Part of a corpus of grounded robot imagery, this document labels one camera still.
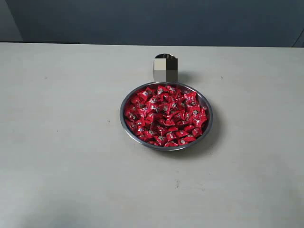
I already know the red wrapped candy rear left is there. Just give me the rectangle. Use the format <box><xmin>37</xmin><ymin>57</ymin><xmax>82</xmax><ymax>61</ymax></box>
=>
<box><xmin>137</xmin><ymin>90</ymin><xmax>151</xmax><ymax>102</ymax></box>

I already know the dark gray round object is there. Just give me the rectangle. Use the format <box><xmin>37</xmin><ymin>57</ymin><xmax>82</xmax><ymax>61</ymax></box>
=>
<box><xmin>120</xmin><ymin>82</ymin><xmax>213</xmax><ymax>152</ymax></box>

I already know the red wrapped candy rear right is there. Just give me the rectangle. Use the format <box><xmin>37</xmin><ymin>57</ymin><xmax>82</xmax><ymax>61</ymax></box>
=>
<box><xmin>183</xmin><ymin>92</ymin><xmax>199</xmax><ymax>106</ymax></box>

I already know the red wrapped candy centre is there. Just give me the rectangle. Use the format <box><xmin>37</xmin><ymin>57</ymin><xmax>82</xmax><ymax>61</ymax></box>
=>
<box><xmin>163</xmin><ymin>102</ymin><xmax>178</xmax><ymax>115</ymax></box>

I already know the red wrapped candy front right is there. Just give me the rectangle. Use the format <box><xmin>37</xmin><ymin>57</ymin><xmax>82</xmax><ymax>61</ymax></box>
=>
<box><xmin>178</xmin><ymin>136</ymin><xmax>196</xmax><ymax>146</ymax></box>

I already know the red wrapped candy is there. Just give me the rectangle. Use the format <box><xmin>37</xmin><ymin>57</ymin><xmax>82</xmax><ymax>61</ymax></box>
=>
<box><xmin>178</xmin><ymin>136</ymin><xmax>196</xmax><ymax>146</ymax></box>
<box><xmin>183</xmin><ymin>92</ymin><xmax>199</xmax><ymax>106</ymax></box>
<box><xmin>163</xmin><ymin>102</ymin><xmax>178</xmax><ymax>115</ymax></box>
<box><xmin>137</xmin><ymin>90</ymin><xmax>151</xmax><ymax>102</ymax></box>
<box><xmin>154</xmin><ymin>136</ymin><xmax>168</xmax><ymax>146</ymax></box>

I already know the shiny steel cup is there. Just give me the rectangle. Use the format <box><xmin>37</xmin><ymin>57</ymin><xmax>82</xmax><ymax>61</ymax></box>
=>
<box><xmin>153</xmin><ymin>53</ymin><xmax>178</xmax><ymax>82</ymax></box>

